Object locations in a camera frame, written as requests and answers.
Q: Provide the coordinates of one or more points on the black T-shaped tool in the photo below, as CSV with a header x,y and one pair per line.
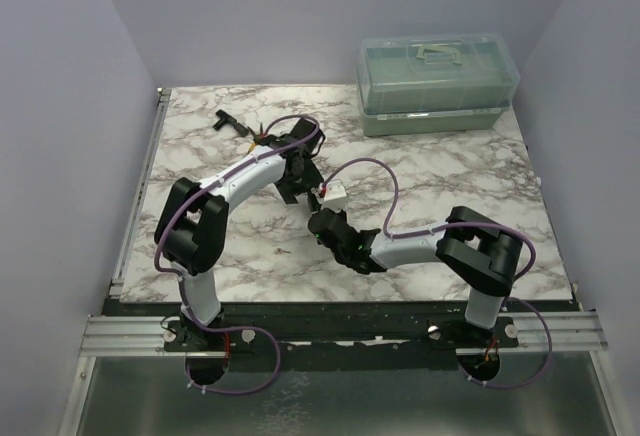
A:
x,y
225,119

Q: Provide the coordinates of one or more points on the clear lid grey toolbox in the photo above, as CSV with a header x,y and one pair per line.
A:
x,y
432,84

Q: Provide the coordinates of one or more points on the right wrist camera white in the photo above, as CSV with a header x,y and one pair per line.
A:
x,y
335,197

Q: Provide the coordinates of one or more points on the black front mounting rail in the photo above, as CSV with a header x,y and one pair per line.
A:
x,y
341,336

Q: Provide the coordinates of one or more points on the yellow handled pliers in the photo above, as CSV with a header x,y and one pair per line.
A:
x,y
257,136

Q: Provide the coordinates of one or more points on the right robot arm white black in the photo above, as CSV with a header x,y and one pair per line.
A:
x,y
483,253

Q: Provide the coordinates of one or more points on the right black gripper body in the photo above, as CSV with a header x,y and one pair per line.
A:
x,y
340,257

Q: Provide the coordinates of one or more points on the aluminium side rail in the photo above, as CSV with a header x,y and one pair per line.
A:
x,y
117,280

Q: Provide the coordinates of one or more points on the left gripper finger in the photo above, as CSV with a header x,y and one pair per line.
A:
x,y
311,177
290,188

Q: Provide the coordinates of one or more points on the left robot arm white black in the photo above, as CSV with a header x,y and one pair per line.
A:
x,y
191,232

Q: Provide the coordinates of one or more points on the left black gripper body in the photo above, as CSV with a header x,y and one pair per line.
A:
x,y
298,177

